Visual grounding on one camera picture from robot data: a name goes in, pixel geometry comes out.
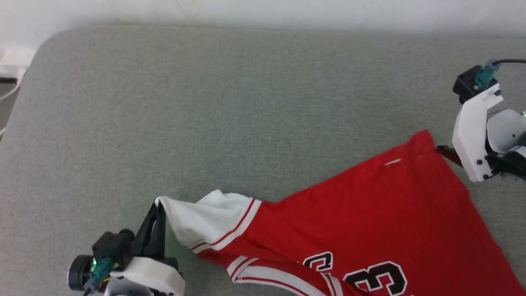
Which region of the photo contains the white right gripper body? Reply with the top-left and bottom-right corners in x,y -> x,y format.
452,84 -> 504,183

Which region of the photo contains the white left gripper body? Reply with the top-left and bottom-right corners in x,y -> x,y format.
68,256 -> 185,296

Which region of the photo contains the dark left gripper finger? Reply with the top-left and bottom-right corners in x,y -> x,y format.
132,201 -> 160,257
150,206 -> 166,259

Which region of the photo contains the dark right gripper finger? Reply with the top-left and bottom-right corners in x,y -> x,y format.
436,145 -> 465,167

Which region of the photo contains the red and white basketball jersey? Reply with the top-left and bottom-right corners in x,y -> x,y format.
156,129 -> 526,296

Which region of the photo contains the grey fabric sofa seat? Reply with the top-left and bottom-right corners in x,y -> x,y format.
0,24 -> 526,296

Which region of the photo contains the teal plug left gripper cable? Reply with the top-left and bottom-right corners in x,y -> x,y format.
82,258 -> 116,296

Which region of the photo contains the teal plug gripper cable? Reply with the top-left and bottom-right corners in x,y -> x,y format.
473,59 -> 526,90
82,258 -> 116,296

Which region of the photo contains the teal plug right gripper cable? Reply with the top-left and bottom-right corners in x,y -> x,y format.
473,59 -> 526,90

